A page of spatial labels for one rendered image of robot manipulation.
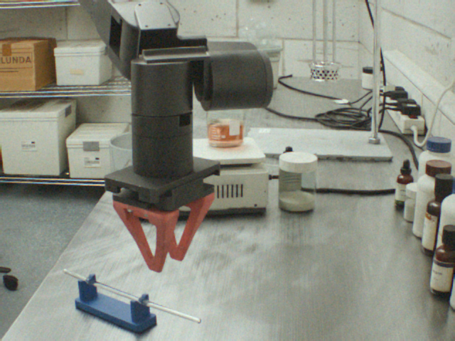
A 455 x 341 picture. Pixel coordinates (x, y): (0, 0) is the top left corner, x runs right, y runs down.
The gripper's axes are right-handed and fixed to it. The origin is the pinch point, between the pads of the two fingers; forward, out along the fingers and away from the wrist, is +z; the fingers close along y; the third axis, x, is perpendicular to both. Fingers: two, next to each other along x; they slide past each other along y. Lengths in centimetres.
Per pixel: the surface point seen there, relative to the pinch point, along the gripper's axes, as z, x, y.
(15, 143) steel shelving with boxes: 55, 220, 152
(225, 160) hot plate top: 0.7, 15.5, 33.2
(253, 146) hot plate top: 0.4, 15.6, 41.2
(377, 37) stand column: -15, 11, 82
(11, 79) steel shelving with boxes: 22, 218, 150
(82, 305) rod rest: 8.7, 11.4, -1.8
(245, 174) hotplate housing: 2.8, 12.9, 34.8
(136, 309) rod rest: 6.8, 3.6, -1.0
